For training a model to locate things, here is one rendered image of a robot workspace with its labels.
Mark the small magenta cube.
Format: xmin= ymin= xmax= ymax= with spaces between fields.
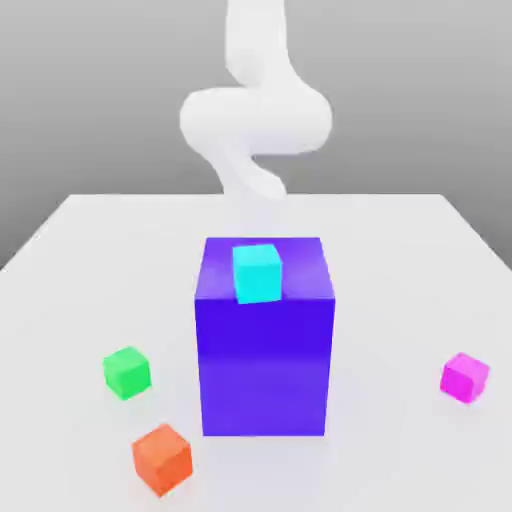
xmin=439 ymin=351 xmax=492 ymax=405

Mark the small green cube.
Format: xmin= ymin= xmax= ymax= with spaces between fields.
xmin=102 ymin=345 xmax=153 ymax=402

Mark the small cyan cube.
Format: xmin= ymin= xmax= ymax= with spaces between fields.
xmin=231 ymin=243 xmax=284 ymax=306

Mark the large blue box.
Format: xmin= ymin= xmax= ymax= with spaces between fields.
xmin=194 ymin=236 xmax=336 ymax=438

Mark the small orange cube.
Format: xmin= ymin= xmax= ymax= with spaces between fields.
xmin=131 ymin=422 xmax=194 ymax=498

